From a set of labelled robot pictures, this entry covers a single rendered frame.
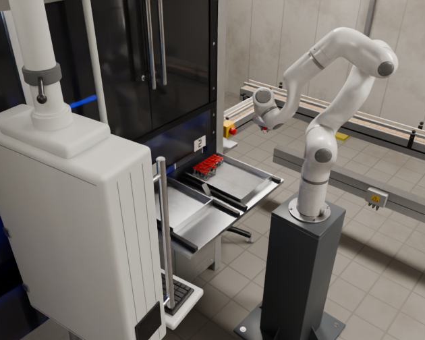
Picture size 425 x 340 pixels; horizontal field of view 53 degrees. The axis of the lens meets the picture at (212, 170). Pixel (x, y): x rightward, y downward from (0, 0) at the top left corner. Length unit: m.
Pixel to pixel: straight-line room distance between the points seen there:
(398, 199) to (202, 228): 1.41
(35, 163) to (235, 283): 1.90
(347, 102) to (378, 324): 1.49
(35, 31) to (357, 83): 1.13
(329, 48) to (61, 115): 0.96
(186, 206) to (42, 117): 0.99
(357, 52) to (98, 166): 1.00
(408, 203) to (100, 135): 2.10
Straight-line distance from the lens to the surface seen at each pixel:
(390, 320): 2.83
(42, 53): 1.07
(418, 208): 2.82
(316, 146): 1.70
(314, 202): 1.91
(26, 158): 1.17
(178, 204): 1.97
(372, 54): 1.60
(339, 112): 1.72
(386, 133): 2.64
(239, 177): 2.15
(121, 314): 1.29
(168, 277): 1.43
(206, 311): 2.66
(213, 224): 1.85
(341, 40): 1.62
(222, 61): 2.12
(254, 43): 4.99
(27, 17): 1.05
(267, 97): 1.66
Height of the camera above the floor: 2.08
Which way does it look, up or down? 33 degrees down
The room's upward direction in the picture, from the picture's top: straight up
